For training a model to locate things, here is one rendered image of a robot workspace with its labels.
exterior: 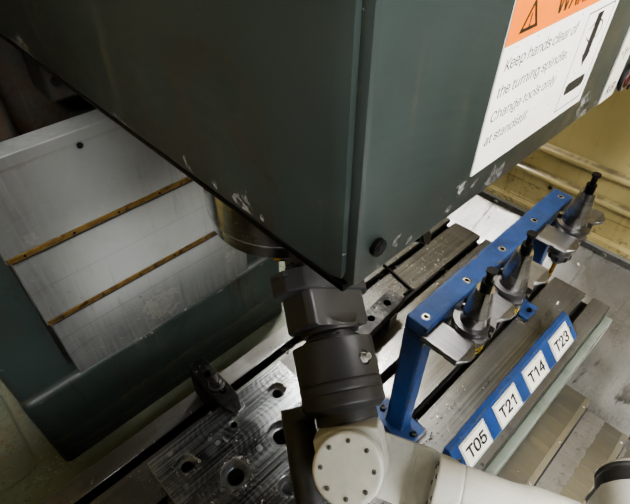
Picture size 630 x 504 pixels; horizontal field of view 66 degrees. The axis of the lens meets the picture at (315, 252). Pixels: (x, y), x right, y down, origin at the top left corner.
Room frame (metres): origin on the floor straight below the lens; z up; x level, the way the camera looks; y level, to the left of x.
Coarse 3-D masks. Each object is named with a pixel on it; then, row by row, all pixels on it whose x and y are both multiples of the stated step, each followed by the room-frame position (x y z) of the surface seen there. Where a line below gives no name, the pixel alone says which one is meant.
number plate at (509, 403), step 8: (512, 384) 0.51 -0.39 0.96; (504, 392) 0.50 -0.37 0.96; (512, 392) 0.50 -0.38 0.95; (504, 400) 0.48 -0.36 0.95; (512, 400) 0.49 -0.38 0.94; (520, 400) 0.50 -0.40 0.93; (496, 408) 0.47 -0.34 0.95; (504, 408) 0.47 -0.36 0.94; (512, 408) 0.48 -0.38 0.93; (496, 416) 0.45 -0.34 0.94; (504, 416) 0.46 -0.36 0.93; (512, 416) 0.47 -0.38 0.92; (504, 424) 0.45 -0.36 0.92
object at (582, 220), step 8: (584, 192) 0.68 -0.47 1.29; (576, 200) 0.69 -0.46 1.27; (584, 200) 0.68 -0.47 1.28; (592, 200) 0.67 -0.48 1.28; (568, 208) 0.69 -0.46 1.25; (576, 208) 0.68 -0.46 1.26; (584, 208) 0.67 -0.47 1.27; (592, 208) 0.68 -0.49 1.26; (568, 216) 0.68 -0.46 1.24; (576, 216) 0.67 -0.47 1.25; (584, 216) 0.67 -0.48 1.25; (568, 224) 0.67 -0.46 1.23; (576, 224) 0.67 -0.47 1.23; (584, 224) 0.67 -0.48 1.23
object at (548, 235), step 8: (544, 232) 0.67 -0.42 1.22; (552, 232) 0.67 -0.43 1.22; (560, 232) 0.67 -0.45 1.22; (544, 240) 0.65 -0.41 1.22; (552, 240) 0.64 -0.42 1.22; (560, 240) 0.64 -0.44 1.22; (568, 240) 0.64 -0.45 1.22; (576, 240) 0.64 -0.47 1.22; (560, 248) 0.62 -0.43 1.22; (568, 248) 0.62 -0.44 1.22; (576, 248) 0.63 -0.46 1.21
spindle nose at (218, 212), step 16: (208, 192) 0.37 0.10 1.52; (208, 208) 0.38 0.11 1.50; (224, 208) 0.35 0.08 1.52; (224, 224) 0.35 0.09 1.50; (240, 224) 0.34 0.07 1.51; (224, 240) 0.36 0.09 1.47; (240, 240) 0.34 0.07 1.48; (256, 240) 0.34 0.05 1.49; (272, 240) 0.34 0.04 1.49; (272, 256) 0.34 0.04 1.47; (288, 256) 0.34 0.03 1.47
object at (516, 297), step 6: (498, 276) 0.55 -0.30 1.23; (498, 282) 0.53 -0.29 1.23; (528, 282) 0.53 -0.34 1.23; (498, 288) 0.52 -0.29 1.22; (504, 288) 0.52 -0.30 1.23; (528, 288) 0.52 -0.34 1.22; (504, 294) 0.51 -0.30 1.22; (510, 294) 0.51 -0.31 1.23; (516, 294) 0.51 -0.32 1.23; (522, 294) 0.51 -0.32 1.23; (528, 294) 0.52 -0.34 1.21; (510, 300) 0.51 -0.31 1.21; (516, 300) 0.51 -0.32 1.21
